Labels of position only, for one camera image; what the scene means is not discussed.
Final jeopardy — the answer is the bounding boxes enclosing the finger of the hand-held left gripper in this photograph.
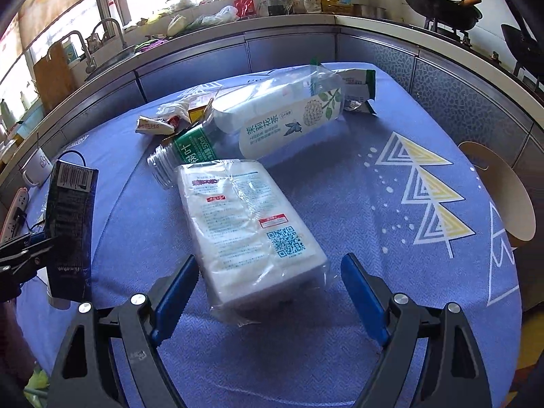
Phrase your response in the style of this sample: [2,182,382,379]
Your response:
[0,256,47,285]
[0,232,58,261]

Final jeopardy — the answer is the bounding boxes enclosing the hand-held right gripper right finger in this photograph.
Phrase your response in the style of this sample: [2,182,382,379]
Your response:
[340,253,494,408]

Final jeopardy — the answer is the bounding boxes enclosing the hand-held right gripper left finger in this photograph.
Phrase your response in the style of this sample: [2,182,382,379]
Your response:
[46,255,200,408]

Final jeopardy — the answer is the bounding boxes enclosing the black carton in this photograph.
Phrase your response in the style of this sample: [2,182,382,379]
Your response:
[45,159,99,302]

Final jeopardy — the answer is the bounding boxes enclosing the plastic-wrapped white tissue pack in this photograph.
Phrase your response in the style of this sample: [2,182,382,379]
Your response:
[175,159,331,328]

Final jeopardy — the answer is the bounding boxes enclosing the clear bottle green label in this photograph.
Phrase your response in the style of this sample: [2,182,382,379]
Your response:
[147,125,222,188]

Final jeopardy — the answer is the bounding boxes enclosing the small white snack wrapper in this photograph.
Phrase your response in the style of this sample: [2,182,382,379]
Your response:
[135,116,179,134]

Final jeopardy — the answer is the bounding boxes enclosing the beige waste bin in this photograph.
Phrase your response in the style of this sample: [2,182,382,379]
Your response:
[458,141,537,248]

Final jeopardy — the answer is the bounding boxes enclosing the yellow cardboard box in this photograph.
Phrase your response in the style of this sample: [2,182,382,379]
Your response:
[187,98,215,126]

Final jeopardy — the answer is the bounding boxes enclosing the white label tea bottle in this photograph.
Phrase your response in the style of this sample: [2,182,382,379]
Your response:
[211,63,346,164]

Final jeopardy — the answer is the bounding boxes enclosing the clear plastic bag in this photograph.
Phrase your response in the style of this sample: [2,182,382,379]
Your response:
[156,91,222,122]
[193,5,239,26]

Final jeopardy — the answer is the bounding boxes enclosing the person's left forearm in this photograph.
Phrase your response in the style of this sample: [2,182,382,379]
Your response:
[0,302,37,387]

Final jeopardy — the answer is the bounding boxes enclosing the white power strip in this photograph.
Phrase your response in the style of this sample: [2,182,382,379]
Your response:
[0,189,30,243]

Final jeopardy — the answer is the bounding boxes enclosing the white mug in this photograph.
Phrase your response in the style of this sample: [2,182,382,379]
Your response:
[21,148,54,188]

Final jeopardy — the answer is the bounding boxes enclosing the blue printed tablecloth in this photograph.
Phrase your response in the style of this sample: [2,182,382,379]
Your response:
[15,65,523,408]

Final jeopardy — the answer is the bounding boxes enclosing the wooden cutting board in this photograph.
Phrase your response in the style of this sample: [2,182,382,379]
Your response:
[33,41,78,113]

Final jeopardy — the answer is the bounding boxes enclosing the steel faucet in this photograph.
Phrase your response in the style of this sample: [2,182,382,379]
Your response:
[91,18,126,58]
[51,30,96,73]

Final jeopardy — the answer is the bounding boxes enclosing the purple and green cloth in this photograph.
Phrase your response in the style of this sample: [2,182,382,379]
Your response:
[134,37,168,52]

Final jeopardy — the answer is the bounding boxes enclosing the kitchen counter cabinets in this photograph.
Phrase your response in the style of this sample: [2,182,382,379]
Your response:
[0,13,544,205]

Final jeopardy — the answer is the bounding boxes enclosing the white leafy vegetable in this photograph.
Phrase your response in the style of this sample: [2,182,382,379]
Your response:
[167,15,188,37]

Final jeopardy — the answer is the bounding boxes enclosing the gas stove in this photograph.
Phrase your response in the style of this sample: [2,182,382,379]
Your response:
[419,17,544,94]

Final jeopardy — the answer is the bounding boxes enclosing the black wok with lid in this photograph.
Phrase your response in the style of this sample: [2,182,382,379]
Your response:
[400,0,484,31]

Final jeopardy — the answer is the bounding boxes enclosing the black frying pan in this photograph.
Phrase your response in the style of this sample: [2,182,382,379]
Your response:
[500,8,544,69]

